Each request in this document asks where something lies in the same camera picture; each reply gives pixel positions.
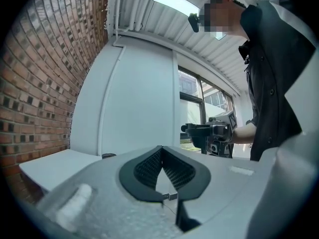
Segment white wall conduit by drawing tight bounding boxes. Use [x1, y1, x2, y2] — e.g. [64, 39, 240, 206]
[97, 33, 125, 157]

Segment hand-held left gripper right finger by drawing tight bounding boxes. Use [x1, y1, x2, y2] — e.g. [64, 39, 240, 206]
[161, 145, 212, 233]

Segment rectangular ceiling light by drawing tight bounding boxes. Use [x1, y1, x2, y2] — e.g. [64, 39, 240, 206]
[152, 0, 200, 17]

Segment person's black jacket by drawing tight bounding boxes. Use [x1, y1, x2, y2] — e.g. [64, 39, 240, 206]
[238, 0, 317, 162]

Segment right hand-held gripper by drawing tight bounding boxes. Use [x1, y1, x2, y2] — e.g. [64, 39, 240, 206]
[180, 110, 238, 158]

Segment person's head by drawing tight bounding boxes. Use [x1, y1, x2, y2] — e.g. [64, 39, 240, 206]
[199, 0, 250, 41]

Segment black head camera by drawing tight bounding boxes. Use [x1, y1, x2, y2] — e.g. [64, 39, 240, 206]
[187, 12, 201, 33]

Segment white ceiling pipes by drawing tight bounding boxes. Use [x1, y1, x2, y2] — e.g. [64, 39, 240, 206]
[113, 0, 143, 32]

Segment person's right forearm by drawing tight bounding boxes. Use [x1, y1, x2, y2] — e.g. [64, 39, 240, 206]
[232, 122, 257, 145]

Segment dark framed window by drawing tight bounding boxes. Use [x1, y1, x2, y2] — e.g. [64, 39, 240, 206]
[177, 66, 237, 158]

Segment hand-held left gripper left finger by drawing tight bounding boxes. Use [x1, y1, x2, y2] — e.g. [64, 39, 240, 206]
[119, 145, 164, 204]

